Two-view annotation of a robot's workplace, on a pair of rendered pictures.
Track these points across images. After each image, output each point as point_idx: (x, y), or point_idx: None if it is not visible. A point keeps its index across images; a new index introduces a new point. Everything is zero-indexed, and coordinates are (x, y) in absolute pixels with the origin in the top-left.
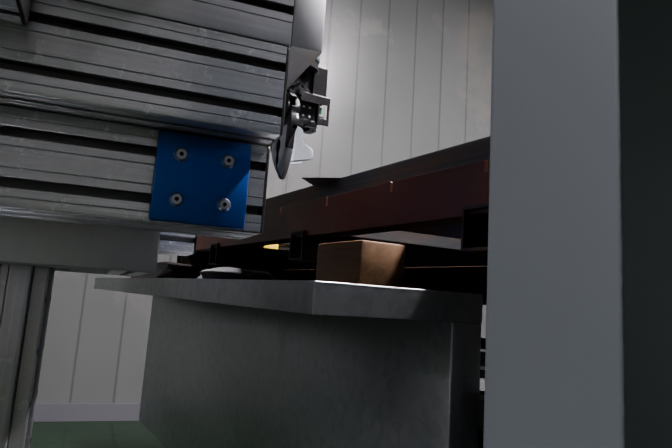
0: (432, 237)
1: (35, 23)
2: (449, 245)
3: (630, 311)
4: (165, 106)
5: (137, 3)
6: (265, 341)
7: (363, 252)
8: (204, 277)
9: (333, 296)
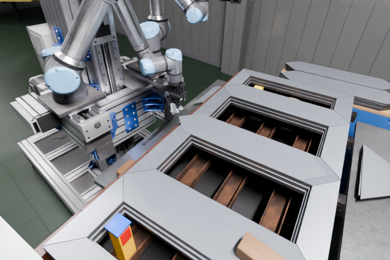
0: (300, 122)
1: (61, 124)
2: (310, 128)
3: None
4: (75, 142)
5: (67, 125)
6: None
7: (116, 173)
8: None
9: (96, 183)
